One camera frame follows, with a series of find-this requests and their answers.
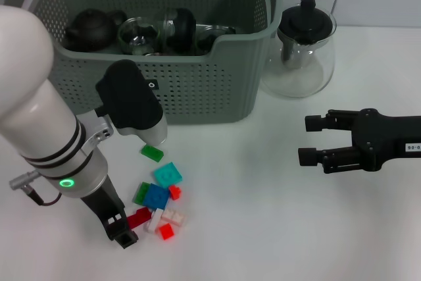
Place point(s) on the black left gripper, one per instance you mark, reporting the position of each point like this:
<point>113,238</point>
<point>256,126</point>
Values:
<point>105,202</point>

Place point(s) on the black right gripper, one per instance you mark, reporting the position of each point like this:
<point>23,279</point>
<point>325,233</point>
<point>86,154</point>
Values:
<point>385,139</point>

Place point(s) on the dark red long brick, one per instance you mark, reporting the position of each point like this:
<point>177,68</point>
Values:
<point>141,216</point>

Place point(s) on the translucent green brick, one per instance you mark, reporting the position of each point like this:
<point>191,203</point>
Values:
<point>141,193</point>

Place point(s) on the translucent white wide brick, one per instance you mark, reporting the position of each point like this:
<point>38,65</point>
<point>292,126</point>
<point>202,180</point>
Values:
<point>174,218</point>

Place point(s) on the blue square brick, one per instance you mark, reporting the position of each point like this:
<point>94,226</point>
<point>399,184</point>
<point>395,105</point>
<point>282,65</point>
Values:
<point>157,197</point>

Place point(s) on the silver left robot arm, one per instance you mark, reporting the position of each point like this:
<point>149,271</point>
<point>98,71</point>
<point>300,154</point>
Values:
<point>33,113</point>

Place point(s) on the grey-green perforated storage bin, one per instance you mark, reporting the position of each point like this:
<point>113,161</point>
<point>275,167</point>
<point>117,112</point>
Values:
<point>213,90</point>

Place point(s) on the orange-red small square brick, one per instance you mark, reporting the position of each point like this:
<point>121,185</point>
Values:
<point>166,231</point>

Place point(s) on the small red stud brick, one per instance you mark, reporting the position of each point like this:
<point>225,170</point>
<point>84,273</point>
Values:
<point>174,193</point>

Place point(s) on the teal square brick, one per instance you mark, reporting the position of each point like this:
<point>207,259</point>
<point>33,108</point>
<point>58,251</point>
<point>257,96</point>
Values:
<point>168,175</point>

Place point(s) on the opaque green two-stud brick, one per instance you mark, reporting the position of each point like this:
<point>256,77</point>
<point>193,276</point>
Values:
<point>152,152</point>

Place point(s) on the glass teapot with black lid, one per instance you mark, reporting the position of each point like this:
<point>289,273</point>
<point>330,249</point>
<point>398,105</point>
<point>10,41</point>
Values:
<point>306,21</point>

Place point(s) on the black clay teapot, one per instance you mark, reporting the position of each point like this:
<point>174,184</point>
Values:
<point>92,27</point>

